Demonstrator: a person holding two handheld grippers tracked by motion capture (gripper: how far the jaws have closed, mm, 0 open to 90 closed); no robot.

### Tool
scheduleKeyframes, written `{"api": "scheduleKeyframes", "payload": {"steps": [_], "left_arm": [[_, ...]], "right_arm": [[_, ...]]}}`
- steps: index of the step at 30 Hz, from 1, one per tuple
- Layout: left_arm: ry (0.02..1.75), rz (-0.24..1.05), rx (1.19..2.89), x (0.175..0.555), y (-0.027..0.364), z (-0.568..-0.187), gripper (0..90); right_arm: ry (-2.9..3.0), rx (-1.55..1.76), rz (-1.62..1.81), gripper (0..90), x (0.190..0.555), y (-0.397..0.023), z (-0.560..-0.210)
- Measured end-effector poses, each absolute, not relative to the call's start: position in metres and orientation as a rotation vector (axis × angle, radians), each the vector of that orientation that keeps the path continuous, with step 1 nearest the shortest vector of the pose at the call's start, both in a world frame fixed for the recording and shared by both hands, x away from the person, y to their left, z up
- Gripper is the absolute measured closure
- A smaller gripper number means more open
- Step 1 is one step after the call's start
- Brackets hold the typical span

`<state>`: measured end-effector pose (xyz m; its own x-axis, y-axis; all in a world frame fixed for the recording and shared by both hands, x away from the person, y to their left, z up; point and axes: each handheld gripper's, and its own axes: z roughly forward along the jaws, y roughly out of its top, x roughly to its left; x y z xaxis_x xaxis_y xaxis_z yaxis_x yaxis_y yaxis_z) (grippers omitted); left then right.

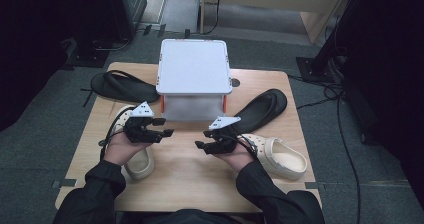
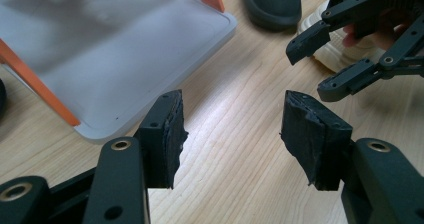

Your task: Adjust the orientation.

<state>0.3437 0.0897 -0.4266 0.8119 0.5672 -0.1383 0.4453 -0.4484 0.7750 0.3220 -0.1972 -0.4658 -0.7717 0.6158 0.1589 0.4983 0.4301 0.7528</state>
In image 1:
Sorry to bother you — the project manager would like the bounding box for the black metal stand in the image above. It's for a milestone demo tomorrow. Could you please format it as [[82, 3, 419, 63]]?
[[295, 0, 368, 83]]

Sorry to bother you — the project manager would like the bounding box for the hand-held gripper black cable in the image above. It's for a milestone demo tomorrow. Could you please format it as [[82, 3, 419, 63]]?
[[229, 134, 259, 160], [99, 112, 134, 162]]

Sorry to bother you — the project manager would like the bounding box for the short black floor cable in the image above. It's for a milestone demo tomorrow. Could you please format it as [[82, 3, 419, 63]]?
[[288, 73, 343, 111]]

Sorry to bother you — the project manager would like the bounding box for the black sandal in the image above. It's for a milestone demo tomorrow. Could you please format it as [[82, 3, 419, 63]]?
[[228, 88, 288, 135], [90, 69, 161, 104]]

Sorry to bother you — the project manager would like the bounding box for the dark curtain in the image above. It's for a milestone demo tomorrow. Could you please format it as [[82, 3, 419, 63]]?
[[0, 0, 116, 132], [343, 0, 424, 212]]

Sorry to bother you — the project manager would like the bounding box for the left hand-held gripper black cable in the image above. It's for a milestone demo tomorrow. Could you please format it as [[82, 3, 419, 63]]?
[[99, 112, 134, 162]]

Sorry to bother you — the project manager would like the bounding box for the right hand-held gripper black cable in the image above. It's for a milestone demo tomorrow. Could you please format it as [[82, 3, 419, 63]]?
[[229, 134, 259, 160]]

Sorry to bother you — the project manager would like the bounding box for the person's dark lap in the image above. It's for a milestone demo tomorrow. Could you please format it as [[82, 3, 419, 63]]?
[[118, 208, 241, 224]]

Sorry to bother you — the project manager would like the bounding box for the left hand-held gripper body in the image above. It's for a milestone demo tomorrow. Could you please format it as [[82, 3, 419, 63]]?
[[122, 101, 164, 144]]

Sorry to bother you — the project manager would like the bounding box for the thin black hanging cable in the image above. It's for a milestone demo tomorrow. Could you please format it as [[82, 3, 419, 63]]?
[[202, 0, 223, 36]]

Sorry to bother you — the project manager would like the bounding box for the cream clog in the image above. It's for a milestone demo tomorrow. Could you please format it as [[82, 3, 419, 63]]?
[[241, 133, 308, 181], [109, 105, 156, 181]]

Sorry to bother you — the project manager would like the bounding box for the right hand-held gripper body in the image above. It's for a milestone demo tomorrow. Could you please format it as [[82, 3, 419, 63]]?
[[206, 115, 242, 155]]

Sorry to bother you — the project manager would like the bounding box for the black cabinet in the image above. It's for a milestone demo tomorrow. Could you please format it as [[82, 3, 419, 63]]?
[[109, 0, 148, 42]]

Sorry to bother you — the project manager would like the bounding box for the white shoe rack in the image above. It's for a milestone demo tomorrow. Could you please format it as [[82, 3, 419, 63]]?
[[155, 38, 234, 122]]

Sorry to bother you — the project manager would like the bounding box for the black flat stand base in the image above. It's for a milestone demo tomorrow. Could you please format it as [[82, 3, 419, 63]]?
[[65, 38, 132, 68]]

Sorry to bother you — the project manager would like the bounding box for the long black floor cable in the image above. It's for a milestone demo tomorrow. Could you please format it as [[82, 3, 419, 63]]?
[[324, 83, 364, 224]]

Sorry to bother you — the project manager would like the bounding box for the grey floor tape piece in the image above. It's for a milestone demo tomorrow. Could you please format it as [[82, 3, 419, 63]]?
[[51, 178, 78, 189], [304, 181, 326, 190]]

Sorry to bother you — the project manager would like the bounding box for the person's left hand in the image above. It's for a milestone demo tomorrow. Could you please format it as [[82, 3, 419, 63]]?
[[103, 133, 153, 167]]

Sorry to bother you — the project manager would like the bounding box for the black floor tape mark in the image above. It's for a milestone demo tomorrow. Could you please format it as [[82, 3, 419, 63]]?
[[80, 87, 96, 108]]

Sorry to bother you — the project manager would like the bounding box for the person's right hand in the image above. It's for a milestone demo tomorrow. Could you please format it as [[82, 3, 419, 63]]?
[[214, 137, 258, 173]]

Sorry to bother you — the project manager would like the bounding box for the light wooden cabinet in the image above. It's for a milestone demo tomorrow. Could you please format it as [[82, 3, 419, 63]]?
[[199, 0, 354, 45]]

